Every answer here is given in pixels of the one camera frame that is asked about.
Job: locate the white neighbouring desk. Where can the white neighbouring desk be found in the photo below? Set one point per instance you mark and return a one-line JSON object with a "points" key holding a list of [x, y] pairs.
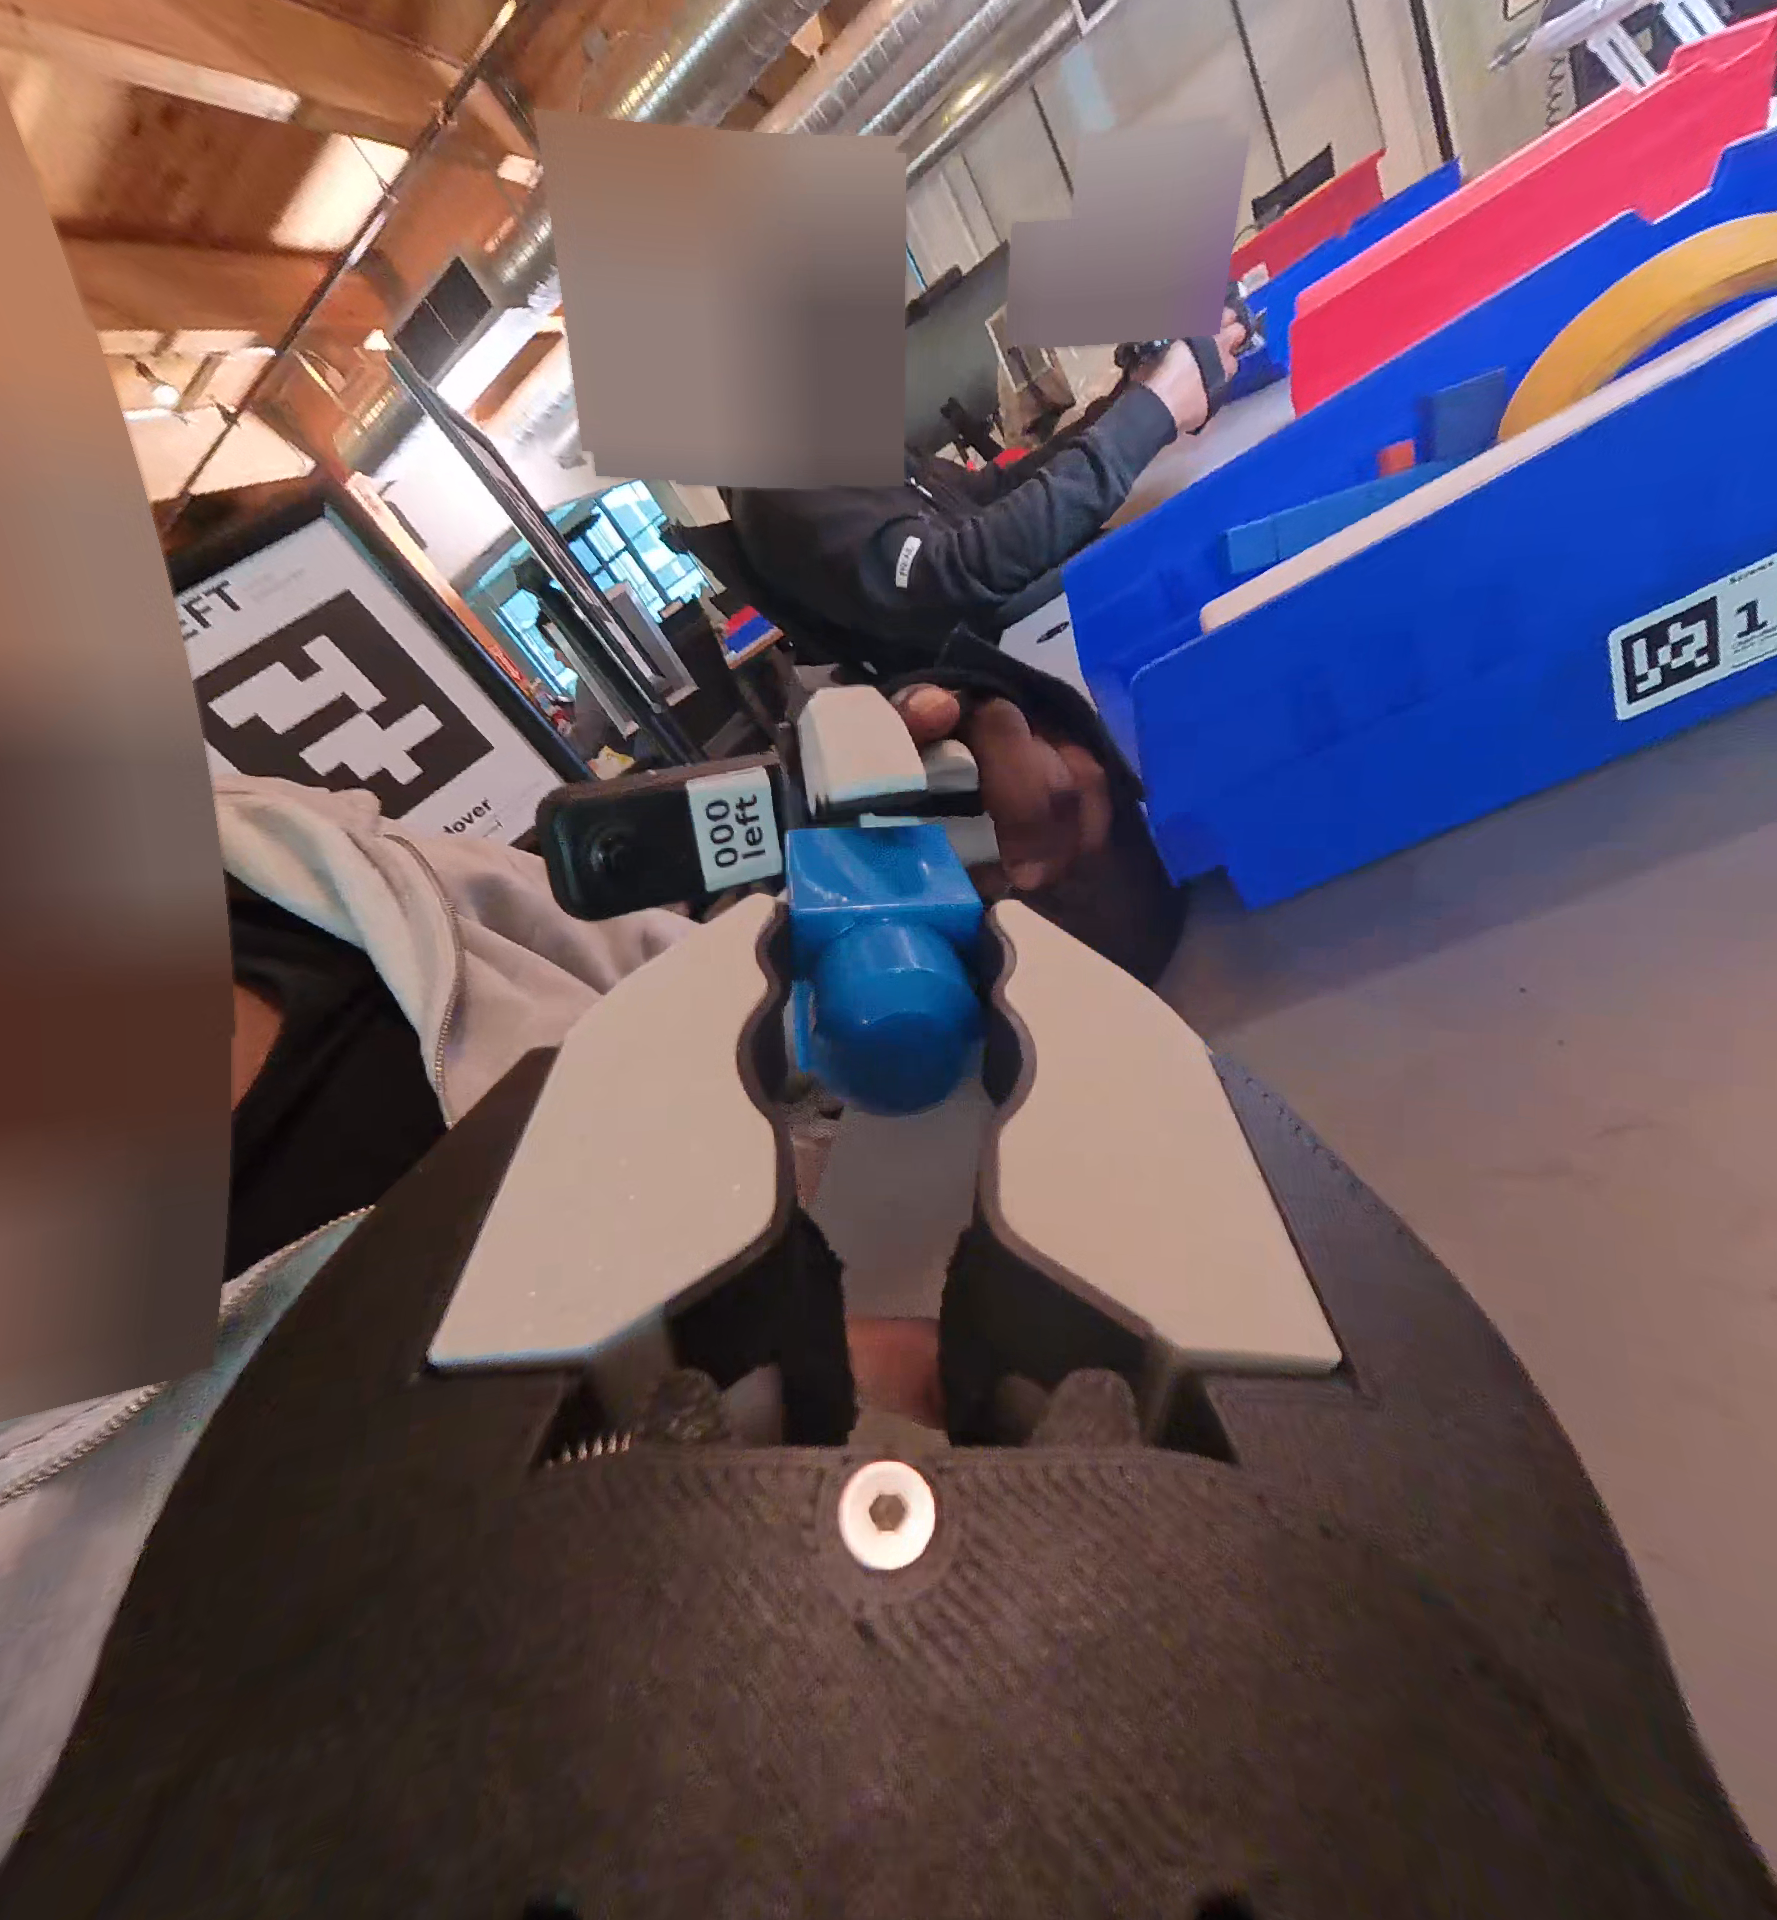
{"points": [[1233, 438]]}

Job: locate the blue plastic bin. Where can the blue plastic bin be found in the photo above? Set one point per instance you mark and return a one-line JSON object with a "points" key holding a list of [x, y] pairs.
{"points": [[1430, 706]]}

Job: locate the person's black shirt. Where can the person's black shirt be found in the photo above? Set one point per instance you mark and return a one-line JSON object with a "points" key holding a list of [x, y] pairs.
{"points": [[317, 1109]]}

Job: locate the person's left hand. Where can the person's left hand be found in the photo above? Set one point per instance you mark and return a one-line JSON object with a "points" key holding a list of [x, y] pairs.
{"points": [[1029, 792]]}

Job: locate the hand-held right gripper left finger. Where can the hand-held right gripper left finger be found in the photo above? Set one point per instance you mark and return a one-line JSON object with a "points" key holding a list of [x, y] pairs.
{"points": [[617, 1185]]}

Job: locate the red plastic bin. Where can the red plastic bin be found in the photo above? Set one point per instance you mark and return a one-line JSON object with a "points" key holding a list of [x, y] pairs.
{"points": [[1322, 205], [1517, 244]]}

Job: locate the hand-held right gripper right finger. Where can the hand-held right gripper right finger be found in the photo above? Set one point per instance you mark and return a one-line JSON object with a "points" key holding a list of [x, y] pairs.
{"points": [[1156, 1185]]}

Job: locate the black overhead pole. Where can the black overhead pole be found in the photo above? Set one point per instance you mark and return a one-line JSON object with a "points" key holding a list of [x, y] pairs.
{"points": [[557, 579]]}

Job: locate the yellow tape roll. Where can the yellow tape roll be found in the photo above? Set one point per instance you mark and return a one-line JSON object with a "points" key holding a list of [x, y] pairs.
{"points": [[1725, 244]]}

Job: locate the dark blue block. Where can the dark blue block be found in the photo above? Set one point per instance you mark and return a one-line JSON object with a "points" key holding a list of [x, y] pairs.
{"points": [[1463, 418]]}

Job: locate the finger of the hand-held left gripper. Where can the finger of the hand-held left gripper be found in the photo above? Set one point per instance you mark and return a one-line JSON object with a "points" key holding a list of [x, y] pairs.
{"points": [[866, 744]]}

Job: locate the blue cube with round knob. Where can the blue cube with round knob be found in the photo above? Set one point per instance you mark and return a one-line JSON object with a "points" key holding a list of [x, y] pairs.
{"points": [[886, 1022]]}

